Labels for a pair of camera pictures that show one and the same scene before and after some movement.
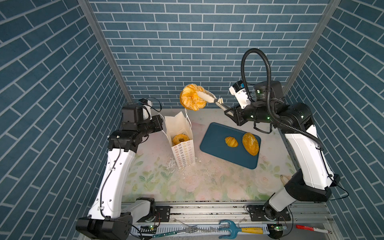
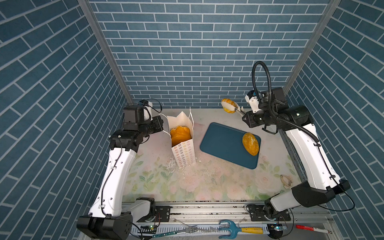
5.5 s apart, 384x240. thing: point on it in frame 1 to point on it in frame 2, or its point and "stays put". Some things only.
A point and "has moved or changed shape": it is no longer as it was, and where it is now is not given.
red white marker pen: x=314 y=229 stays put
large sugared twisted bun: x=189 y=98 to x=179 y=135
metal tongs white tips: x=206 y=96 has moved or changed shape
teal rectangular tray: x=213 y=143 stays put
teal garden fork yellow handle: x=234 y=230 stays put
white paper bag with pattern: x=176 y=124 stays put
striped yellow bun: x=231 y=142 has moved or changed shape
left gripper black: x=157 y=124 stays put
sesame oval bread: x=250 y=143 stays put
